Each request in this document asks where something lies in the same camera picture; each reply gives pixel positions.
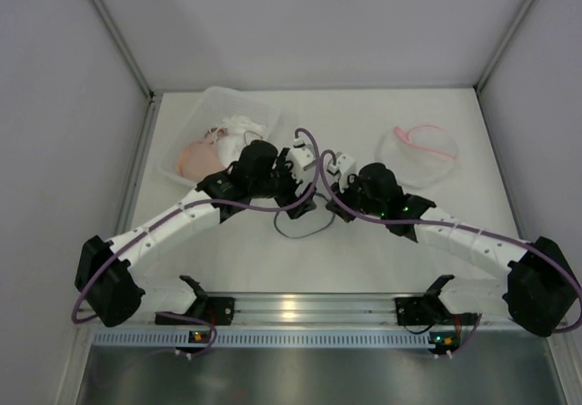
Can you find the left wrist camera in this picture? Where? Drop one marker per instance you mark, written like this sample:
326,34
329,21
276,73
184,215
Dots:
302,159

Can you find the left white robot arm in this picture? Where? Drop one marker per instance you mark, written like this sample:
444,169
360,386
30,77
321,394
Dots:
111,274

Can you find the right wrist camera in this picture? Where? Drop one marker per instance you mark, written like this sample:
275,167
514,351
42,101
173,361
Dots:
342,167

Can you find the left aluminium frame post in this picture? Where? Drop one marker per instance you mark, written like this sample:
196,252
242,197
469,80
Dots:
113,31

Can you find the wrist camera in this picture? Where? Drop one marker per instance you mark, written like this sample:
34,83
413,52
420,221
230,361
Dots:
302,159
342,167

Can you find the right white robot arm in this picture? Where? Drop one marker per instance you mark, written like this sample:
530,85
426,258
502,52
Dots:
531,283

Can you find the blue-trimmed mesh laundry bag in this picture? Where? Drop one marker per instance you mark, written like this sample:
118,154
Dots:
314,222

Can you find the grey slotted cable duct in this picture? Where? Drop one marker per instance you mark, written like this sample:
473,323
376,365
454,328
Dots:
273,338

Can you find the white perforated plastic basket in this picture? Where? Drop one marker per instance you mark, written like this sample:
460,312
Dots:
215,104

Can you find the aluminium frame post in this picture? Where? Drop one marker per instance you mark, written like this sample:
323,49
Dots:
504,43
113,31

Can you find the right aluminium frame post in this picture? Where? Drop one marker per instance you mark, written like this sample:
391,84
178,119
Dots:
504,43

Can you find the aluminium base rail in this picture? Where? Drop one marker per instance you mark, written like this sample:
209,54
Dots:
314,309

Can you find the pink-trimmed mesh laundry bag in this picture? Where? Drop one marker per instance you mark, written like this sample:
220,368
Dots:
419,156

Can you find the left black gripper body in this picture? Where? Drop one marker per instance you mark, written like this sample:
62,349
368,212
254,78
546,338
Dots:
285,188

